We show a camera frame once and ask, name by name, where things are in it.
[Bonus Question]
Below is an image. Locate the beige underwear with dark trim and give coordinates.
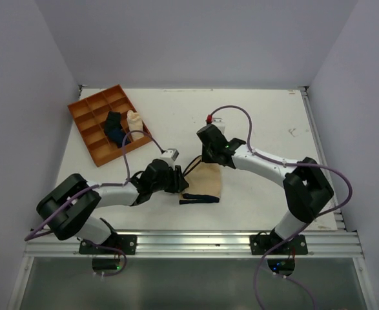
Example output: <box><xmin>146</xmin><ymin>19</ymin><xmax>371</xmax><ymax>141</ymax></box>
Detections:
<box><xmin>179</xmin><ymin>155</ymin><xmax>222</xmax><ymax>205</ymax></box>

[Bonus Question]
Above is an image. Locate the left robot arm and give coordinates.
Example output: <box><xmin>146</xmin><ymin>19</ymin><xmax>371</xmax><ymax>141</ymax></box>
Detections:
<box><xmin>36</xmin><ymin>159</ymin><xmax>189</xmax><ymax>254</ymax></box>

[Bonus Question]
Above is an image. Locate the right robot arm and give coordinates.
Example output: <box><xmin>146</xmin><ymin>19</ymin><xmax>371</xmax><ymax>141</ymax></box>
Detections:
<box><xmin>197</xmin><ymin>124</ymin><xmax>334</xmax><ymax>254</ymax></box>

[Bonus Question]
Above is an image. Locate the rolled navy underwear in tray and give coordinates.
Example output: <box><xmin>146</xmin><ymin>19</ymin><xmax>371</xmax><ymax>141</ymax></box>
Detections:
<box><xmin>107</xmin><ymin>128</ymin><xmax>126</xmax><ymax>148</ymax></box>

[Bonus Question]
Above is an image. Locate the rolled beige underwear in tray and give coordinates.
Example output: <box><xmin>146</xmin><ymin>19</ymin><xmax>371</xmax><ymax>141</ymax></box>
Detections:
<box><xmin>127</xmin><ymin>110</ymin><xmax>143</xmax><ymax>141</ymax></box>

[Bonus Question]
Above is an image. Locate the rolled black underwear in tray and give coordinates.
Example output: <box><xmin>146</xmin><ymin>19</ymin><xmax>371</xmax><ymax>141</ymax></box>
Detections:
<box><xmin>103</xmin><ymin>111</ymin><xmax>122</xmax><ymax>136</ymax></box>

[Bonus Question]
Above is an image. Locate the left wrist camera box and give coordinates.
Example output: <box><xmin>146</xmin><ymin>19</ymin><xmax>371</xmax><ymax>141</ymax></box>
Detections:
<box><xmin>159</xmin><ymin>149</ymin><xmax>179</xmax><ymax>168</ymax></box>

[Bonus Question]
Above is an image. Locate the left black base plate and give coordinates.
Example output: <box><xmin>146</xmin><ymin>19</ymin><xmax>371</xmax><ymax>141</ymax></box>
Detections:
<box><xmin>79</xmin><ymin>234</ymin><xmax>138</xmax><ymax>255</ymax></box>

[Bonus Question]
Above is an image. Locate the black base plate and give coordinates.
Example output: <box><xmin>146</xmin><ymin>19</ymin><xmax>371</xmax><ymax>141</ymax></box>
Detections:
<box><xmin>79</xmin><ymin>234</ymin><xmax>138</xmax><ymax>255</ymax></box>
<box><xmin>249</xmin><ymin>232</ymin><xmax>308</xmax><ymax>256</ymax></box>

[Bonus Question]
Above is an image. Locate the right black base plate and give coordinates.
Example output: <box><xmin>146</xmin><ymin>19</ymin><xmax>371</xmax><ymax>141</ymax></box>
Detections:
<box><xmin>249</xmin><ymin>232</ymin><xmax>308</xmax><ymax>256</ymax></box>

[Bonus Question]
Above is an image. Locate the aluminium right side rail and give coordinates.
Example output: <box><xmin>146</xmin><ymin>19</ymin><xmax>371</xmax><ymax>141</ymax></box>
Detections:
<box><xmin>298</xmin><ymin>87</ymin><xmax>347</xmax><ymax>232</ymax></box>

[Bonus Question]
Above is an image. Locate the aluminium rail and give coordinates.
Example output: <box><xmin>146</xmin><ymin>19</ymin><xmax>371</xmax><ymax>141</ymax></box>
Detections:
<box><xmin>298</xmin><ymin>87</ymin><xmax>347</xmax><ymax>232</ymax></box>
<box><xmin>24</xmin><ymin>231</ymin><xmax>364</xmax><ymax>258</ymax></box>

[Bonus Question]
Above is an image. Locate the aluminium front rail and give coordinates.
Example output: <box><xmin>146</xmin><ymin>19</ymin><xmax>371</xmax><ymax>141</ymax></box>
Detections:
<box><xmin>24</xmin><ymin>231</ymin><xmax>364</xmax><ymax>258</ymax></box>

